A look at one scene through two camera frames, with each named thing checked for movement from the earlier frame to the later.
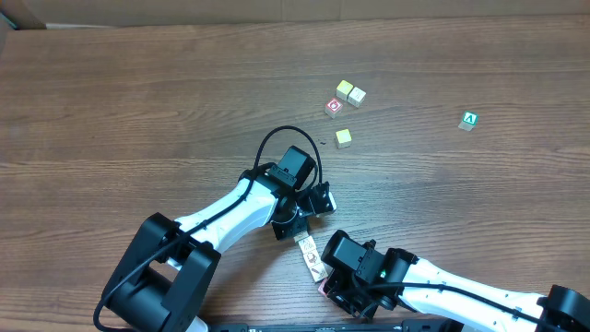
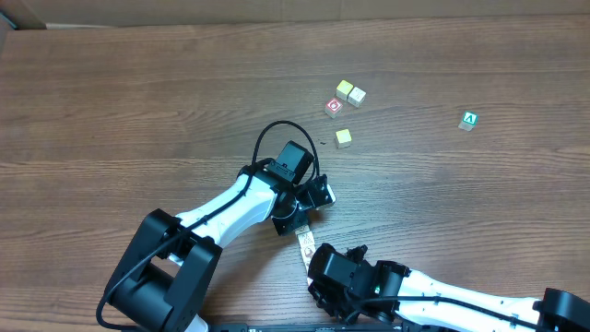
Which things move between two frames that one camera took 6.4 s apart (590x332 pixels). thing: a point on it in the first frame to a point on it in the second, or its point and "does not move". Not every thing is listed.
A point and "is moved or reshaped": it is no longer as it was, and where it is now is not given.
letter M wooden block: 308,246 does not move
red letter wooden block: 332,107 does not move
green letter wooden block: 469,121 does not move
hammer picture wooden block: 319,271 is moved or reshaped
